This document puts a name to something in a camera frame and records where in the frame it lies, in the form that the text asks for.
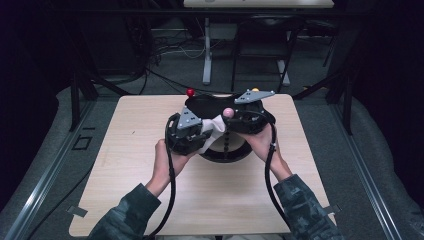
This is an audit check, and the black metal stand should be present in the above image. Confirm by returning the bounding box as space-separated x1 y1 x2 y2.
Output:
68 66 134 133
292 64 359 136

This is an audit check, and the tangle of floor cables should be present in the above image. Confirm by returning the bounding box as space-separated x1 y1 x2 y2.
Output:
146 29 206 66

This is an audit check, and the hand-held gripper cable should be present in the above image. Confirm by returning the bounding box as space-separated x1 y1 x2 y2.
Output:
244 109 293 231
143 113 178 240

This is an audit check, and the white background table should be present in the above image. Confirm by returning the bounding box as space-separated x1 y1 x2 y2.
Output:
183 0 335 9

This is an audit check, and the person's right hand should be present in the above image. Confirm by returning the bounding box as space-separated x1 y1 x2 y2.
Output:
238 123 294 183

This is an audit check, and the person's left hand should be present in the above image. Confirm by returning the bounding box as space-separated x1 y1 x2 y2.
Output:
145 139 198 198

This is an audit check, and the black floor cable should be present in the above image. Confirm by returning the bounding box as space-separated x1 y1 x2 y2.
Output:
29 166 96 234

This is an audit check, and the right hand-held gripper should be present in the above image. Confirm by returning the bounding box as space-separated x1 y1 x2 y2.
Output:
226 88 277 135

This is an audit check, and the left hand-held gripper cable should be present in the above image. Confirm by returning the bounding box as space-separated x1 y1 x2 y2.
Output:
143 113 178 240

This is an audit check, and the right hand-held gripper cable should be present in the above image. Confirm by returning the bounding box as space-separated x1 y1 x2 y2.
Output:
244 109 293 231

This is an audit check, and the white table leg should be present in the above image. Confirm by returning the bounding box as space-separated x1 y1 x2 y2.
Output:
202 17 214 85
277 59 291 87

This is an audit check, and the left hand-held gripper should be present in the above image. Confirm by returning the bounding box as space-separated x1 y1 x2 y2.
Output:
165 105 214 157

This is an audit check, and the metal floor rail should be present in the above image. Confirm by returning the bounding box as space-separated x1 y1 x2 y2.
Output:
3 99 98 240
328 96 404 240

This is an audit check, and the grey cleaning cloth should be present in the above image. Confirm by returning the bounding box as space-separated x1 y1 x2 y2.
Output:
196 114 228 155

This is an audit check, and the black wavy tray stand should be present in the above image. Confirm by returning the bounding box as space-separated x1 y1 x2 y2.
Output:
184 87 277 164

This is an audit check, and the black chair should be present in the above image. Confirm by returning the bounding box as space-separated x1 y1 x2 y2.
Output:
231 14 306 94

